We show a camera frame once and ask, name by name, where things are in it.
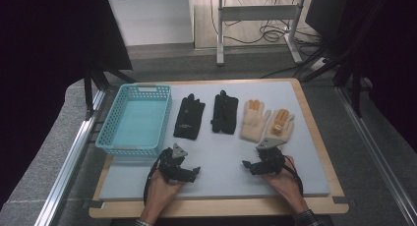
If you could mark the person's right hand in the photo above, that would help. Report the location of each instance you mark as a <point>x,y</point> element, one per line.
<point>286,186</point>

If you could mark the black tripod stand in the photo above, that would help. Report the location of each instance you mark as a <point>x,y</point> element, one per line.
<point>355,88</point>
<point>88,91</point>

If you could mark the light blue plastic basket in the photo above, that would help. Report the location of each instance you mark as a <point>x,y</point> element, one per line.
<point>137,121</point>

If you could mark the black glove with white label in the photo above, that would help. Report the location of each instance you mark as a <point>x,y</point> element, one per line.
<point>188,118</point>

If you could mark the white metal desk frame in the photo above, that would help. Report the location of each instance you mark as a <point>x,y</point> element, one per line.
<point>259,13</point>

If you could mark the person's left hand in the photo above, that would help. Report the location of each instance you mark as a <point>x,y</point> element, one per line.
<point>160,193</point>

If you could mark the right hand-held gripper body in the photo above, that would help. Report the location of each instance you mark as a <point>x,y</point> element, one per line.
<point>268,160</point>

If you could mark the black curtain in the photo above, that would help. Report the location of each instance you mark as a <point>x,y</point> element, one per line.
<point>42,55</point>
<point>387,55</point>

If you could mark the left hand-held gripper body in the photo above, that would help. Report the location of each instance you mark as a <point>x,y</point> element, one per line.
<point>172,163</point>

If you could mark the beige knitted glove yellow fingers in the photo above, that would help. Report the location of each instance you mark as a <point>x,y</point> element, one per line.
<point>252,124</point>
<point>285,125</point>

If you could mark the aluminium rail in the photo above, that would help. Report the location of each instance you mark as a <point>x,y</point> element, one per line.
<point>70,154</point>
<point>377,154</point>

